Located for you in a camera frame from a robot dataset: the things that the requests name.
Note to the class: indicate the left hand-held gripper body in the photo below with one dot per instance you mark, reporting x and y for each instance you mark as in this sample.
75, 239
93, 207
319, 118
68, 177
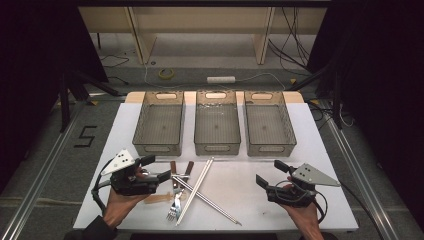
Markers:
133, 186

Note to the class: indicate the person's right hand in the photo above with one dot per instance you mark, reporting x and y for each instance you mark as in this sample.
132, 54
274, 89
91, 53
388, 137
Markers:
305, 216

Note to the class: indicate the black curtain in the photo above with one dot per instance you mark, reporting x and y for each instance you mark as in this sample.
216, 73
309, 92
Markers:
383, 66
33, 66

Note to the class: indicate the person's left hand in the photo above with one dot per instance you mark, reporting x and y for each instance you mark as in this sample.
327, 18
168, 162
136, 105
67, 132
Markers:
120, 206

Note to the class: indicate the amber clear plastic spoon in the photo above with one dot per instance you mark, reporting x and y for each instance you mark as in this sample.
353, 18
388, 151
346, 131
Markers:
156, 199

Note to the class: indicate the white power strip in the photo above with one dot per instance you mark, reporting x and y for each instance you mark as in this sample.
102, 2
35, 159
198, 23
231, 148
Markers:
220, 79

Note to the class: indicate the white table sheet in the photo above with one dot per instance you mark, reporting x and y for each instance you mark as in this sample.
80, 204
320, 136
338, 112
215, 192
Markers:
233, 186

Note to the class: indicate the aluminium floor rail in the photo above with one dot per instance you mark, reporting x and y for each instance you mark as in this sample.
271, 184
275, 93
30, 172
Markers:
361, 180
39, 180

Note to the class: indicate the smoky clear plastic bin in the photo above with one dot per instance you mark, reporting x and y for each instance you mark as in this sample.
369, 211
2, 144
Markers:
266, 116
160, 126
216, 116

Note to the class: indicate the light wooden shelf unit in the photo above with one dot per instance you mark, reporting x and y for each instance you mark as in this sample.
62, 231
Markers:
140, 33

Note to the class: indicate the yellow tape roll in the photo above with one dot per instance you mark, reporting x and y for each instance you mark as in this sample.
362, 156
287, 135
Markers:
160, 73

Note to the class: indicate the black metal stand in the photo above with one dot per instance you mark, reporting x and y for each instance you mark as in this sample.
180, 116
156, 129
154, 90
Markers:
337, 106
64, 106

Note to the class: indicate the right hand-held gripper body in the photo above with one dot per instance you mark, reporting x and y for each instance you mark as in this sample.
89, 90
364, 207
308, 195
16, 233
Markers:
293, 195

